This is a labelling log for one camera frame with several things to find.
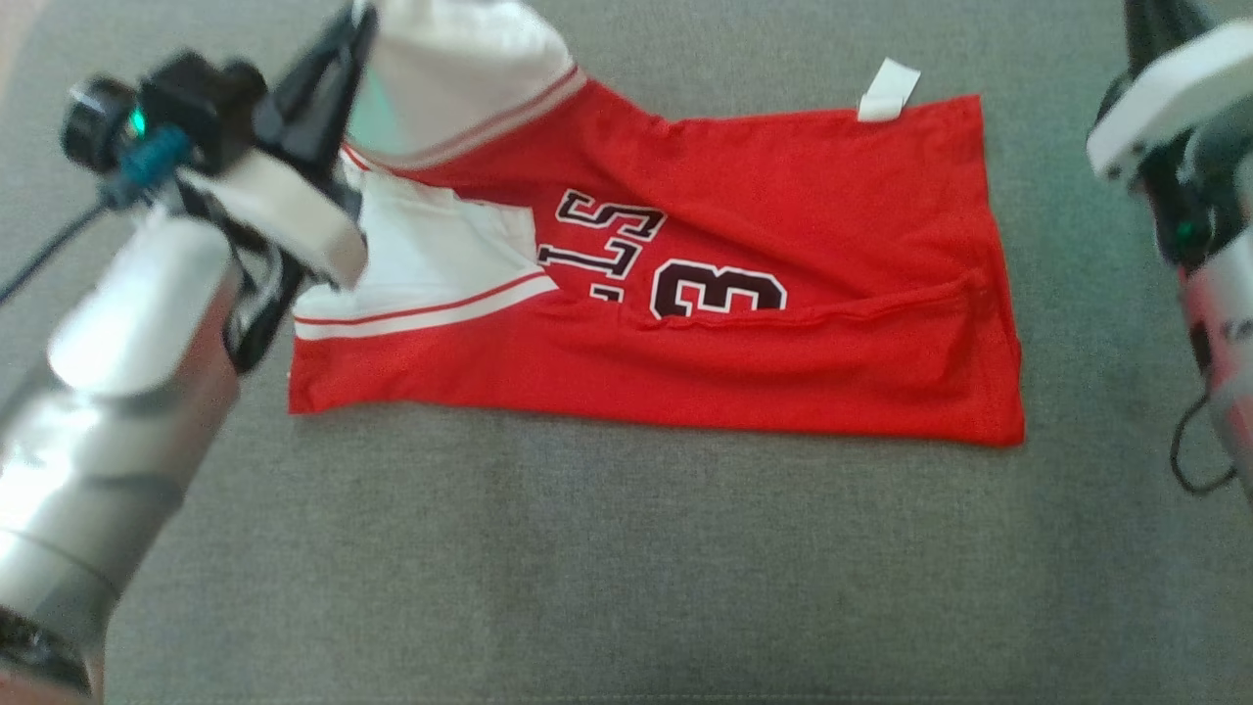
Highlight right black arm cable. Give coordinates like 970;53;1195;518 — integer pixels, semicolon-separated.
1169;390;1240;496

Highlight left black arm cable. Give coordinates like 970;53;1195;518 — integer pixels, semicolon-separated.
0;199;111;306

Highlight left blue cable connector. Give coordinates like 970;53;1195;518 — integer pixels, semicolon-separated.
98;125;195;209

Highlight red jersey white sleeves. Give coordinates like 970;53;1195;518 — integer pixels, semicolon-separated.
287;0;1027;447

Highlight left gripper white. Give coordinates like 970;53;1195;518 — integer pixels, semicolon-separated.
175;4;380;291

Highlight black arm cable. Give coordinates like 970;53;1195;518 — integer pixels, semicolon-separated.
0;199;111;306
1169;390;1240;496

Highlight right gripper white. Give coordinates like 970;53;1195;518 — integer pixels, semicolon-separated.
1086;0;1253;184

